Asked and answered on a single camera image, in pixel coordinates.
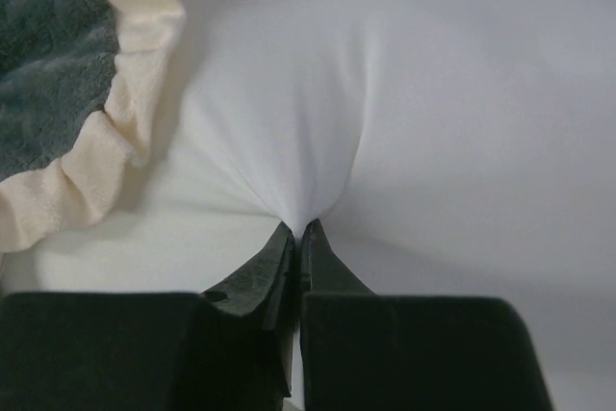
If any grey plush pillowcase cream ruffle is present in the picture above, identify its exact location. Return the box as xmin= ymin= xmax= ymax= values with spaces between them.
xmin=1 ymin=0 xmax=185 ymax=253

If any white pillow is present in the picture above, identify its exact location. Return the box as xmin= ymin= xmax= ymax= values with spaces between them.
xmin=1 ymin=0 xmax=615 ymax=410

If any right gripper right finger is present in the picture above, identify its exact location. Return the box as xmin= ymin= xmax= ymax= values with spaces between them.
xmin=299 ymin=221 xmax=552 ymax=411

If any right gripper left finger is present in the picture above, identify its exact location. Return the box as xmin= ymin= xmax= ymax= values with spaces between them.
xmin=1 ymin=225 xmax=295 ymax=410

